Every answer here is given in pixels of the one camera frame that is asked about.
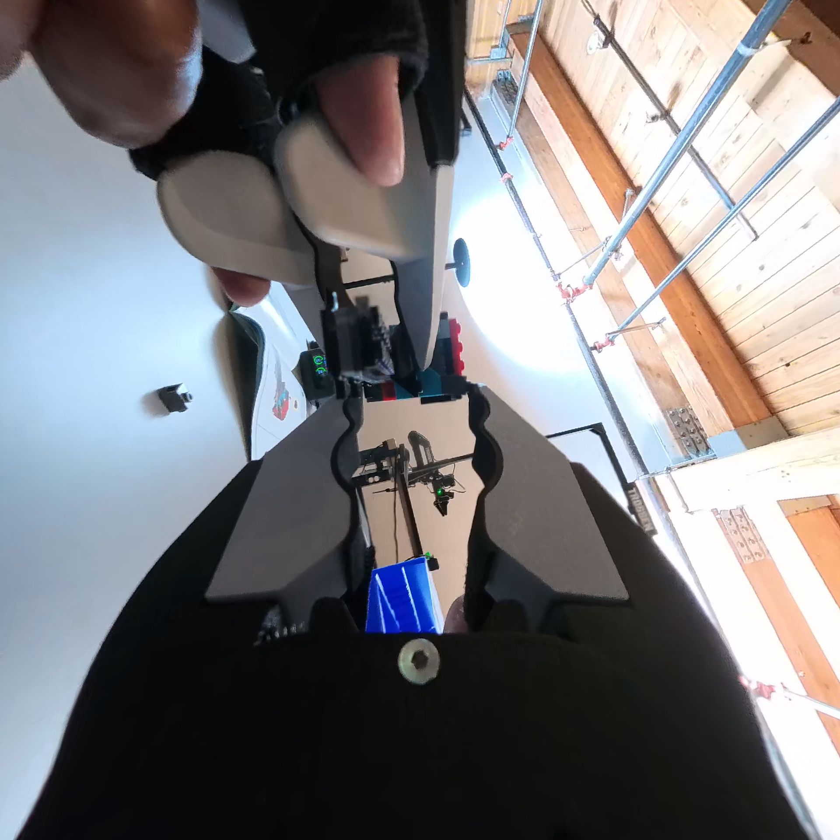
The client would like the large blue storage bin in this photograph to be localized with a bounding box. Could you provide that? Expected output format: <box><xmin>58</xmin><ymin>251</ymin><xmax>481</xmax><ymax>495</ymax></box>
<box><xmin>364</xmin><ymin>556</ymin><xmax>442</xmax><ymax>635</ymax></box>

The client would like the black metal frame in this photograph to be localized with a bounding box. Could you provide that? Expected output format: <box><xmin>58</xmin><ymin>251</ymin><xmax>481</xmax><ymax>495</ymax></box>
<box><xmin>545</xmin><ymin>423</ymin><xmax>659</xmax><ymax>536</ymax></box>

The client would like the building instruction booklet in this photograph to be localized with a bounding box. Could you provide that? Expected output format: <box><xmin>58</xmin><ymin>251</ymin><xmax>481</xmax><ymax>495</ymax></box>
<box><xmin>226</xmin><ymin>282</ymin><xmax>319</xmax><ymax>460</ymax></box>

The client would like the person's left hand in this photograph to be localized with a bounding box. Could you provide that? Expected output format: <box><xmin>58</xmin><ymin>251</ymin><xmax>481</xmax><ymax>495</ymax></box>
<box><xmin>0</xmin><ymin>0</ymin><xmax>406</xmax><ymax>309</ymax></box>

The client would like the toy brick model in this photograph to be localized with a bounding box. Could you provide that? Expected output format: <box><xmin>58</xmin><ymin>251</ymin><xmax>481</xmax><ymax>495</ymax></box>
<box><xmin>320</xmin><ymin>305</ymin><xmax>475</xmax><ymax>404</ymax></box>

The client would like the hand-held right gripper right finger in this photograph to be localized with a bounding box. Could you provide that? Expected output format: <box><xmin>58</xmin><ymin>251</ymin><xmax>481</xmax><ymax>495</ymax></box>
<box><xmin>465</xmin><ymin>386</ymin><xmax>630</xmax><ymax>611</ymax></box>

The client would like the metal beam bracket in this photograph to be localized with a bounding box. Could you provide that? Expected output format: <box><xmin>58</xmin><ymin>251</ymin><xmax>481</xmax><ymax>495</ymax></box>
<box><xmin>664</xmin><ymin>406</ymin><xmax>715</xmax><ymax>460</ymax></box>

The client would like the charger with green display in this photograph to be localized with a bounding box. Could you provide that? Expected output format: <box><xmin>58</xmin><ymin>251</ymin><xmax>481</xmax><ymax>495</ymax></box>
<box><xmin>301</xmin><ymin>350</ymin><xmax>337</xmax><ymax>399</ymax></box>

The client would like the silver ceiling pipe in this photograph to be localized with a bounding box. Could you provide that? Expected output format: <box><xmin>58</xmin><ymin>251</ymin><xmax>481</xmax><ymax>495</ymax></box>
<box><xmin>505</xmin><ymin>0</ymin><xmax>546</xmax><ymax>145</ymax></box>
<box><xmin>607</xmin><ymin>98</ymin><xmax>840</xmax><ymax>345</ymax></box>
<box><xmin>581</xmin><ymin>0</ymin><xmax>795</xmax><ymax>290</ymax></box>

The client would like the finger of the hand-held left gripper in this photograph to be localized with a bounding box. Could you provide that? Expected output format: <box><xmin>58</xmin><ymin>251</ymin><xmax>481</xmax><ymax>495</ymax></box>
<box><xmin>308</xmin><ymin>233</ymin><xmax>352</xmax><ymax>316</ymax></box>
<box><xmin>392</xmin><ymin>164</ymin><xmax>457</xmax><ymax>371</ymax></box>

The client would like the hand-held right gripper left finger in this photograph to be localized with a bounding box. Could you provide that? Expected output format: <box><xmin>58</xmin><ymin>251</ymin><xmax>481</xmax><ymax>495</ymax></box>
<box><xmin>205</xmin><ymin>394</ymin><xmax>368</xmax><ymax>608</ymax></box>

